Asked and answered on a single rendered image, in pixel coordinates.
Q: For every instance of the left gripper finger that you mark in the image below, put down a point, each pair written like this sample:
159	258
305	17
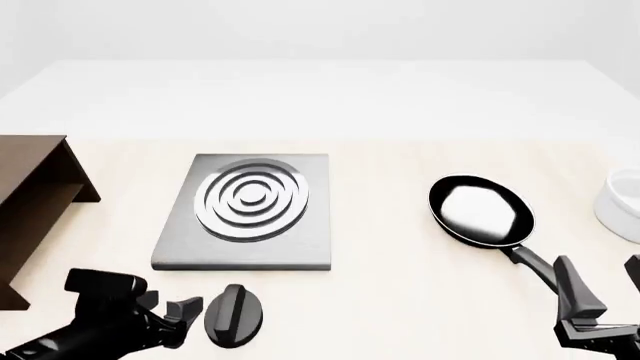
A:
182	309

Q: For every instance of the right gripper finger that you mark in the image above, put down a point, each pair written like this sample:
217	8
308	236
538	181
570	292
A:
575	296
635	270

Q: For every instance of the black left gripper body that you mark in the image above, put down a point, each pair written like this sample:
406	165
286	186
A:
155	326

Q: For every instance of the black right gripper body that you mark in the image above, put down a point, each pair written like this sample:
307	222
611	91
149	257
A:
595	333

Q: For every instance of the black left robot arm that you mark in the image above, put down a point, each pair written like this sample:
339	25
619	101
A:
65	341

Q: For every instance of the round black stove knob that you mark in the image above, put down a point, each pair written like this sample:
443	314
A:
232	318

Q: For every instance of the flat grey stove plate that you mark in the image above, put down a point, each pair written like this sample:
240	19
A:
250	247

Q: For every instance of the black frying pan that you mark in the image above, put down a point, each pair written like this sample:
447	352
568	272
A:
480	210

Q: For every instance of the white ceramic bowl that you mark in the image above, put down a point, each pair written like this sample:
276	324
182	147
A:
617	210

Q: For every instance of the brown wooden shelf unit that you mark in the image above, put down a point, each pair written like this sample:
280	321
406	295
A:
30	180

